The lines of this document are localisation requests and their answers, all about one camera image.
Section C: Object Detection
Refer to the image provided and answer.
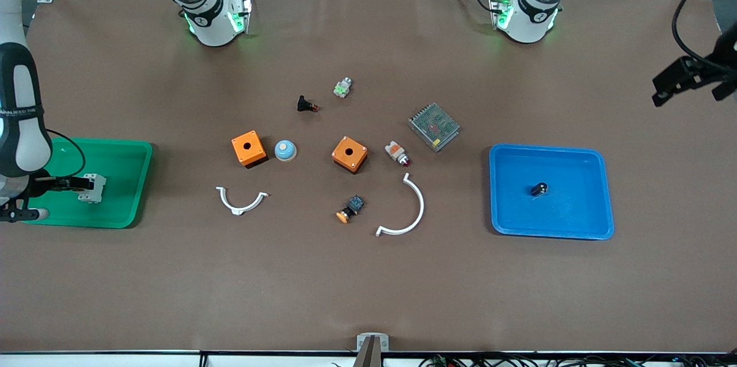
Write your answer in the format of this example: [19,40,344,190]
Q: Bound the grey white small part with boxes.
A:
[78,174,107,204]

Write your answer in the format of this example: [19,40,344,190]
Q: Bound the green plastic tray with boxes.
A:
[18,137,153,229]

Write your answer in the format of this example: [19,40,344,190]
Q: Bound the brown table mat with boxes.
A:
[0,0,737,353]

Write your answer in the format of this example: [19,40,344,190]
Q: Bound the blue plastic tray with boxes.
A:
[489,144,615,240]

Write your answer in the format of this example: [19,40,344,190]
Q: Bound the small white pipe clamp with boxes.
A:
[216,186,269,216]

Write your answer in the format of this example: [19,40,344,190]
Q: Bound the metal mesh power supply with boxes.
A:
[408,103,461,153]

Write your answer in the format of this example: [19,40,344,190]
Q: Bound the large white pipe clamp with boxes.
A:
[376,173,425,237]

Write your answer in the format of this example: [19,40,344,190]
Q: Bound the orange red indicator lamp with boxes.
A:
[385,141,412,168]

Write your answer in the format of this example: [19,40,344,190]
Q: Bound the yellow mushroom push button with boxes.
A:
[337,195,365,224]

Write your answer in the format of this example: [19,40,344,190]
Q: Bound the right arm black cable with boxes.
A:
[45,128,86,179]

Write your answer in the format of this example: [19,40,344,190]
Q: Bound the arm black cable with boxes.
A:
[671,0,737,71]
[45,128,86,179]

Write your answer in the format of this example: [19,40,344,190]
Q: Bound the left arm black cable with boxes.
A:
[671,0,737,71]

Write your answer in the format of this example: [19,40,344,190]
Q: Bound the orange button enclosure box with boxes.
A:
[232,131,267,169]
[332,137,368,174]

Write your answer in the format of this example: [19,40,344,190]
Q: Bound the grey metal table bracket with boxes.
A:
[352,334,390,367]

